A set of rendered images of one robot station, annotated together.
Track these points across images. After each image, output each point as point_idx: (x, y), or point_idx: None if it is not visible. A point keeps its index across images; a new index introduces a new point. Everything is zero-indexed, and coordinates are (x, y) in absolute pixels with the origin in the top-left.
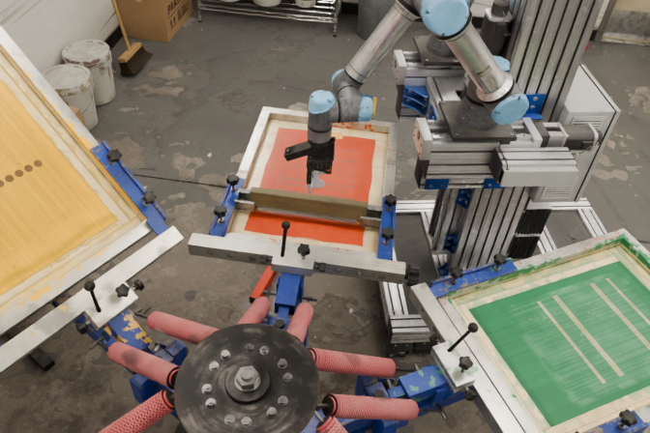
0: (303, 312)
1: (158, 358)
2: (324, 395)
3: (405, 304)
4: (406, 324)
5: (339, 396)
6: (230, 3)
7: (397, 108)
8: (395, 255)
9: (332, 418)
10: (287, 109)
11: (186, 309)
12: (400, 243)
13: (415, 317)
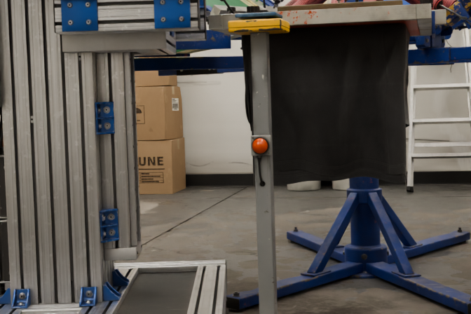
0: (335, 0)
1: None
2: (315, 312)
3: (198, 269)
4: (204, 262)
5: None
6: None
7: (199, 19)
8: (193, 291)
9: None
10: (388, 5)
11: None
12: (172, 307)
13: (188, 265)
